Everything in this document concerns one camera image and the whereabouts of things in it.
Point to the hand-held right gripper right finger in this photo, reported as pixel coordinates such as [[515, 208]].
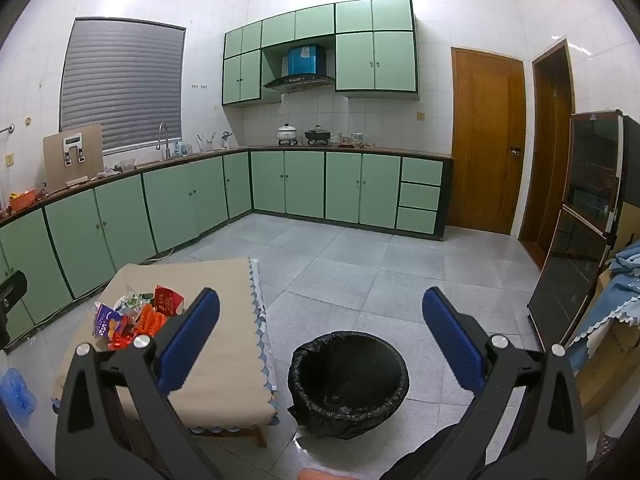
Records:
[[452, 345]]

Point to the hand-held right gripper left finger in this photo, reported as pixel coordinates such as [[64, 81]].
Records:
[[190, 342]]

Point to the red paper carton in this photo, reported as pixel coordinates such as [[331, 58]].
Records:
[[170, 302]]

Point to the orange wrapper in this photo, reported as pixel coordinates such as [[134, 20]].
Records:
[[147, 324]]

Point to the green white carton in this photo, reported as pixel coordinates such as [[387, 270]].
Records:
[[131, 302]]

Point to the purple snack packet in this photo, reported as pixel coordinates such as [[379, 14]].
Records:
[[106, 327]]

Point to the black trash bin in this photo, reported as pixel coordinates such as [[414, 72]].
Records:
[[350, 385]]

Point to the beige tablecloth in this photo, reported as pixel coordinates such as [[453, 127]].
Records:
[[235, 350]]

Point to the orange basket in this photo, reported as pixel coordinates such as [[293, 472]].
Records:
[[22, 200]]

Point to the blue plastic bag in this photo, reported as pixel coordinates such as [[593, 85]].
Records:
[[17, 392]]

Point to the person's leg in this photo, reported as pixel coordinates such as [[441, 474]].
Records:
[[415, 455]]

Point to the wooden board with metal clamp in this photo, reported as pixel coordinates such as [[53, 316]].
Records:
[[72, 155]]

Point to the black glass cabinet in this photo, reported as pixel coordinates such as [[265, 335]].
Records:
[[575, 260]]

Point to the white rag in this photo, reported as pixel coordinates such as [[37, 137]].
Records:
[[107, 172]]

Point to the clear plastic cup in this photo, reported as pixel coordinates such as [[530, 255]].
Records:
[[127, 164]]

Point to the blue cloth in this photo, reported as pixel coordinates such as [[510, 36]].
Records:
[[625, 300]]

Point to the green base cabinets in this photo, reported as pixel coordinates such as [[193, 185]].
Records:
[[305, 185]]

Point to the utensil holder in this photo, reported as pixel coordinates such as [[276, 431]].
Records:
[[205, 145]]

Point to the metal faucet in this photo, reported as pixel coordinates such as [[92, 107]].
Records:
[[162, 140]]

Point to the dark wooden door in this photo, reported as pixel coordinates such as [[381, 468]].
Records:
[[545, 160]]

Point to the light wooden door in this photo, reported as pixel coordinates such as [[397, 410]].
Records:
[[485, 135]]

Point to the white pot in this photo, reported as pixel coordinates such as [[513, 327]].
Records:
[[287, 134]]

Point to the grey window blind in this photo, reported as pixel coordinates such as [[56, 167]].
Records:
[[120, 80]]

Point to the black wok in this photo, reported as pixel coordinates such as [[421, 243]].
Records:
[[317, 135]]

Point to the black range hood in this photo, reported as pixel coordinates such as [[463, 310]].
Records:
[[300, 81]]

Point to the metal towel rail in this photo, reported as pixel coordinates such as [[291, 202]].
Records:
[[6, 129]]

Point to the green wall cabinets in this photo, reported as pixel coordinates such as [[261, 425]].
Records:
[[375, 60]]

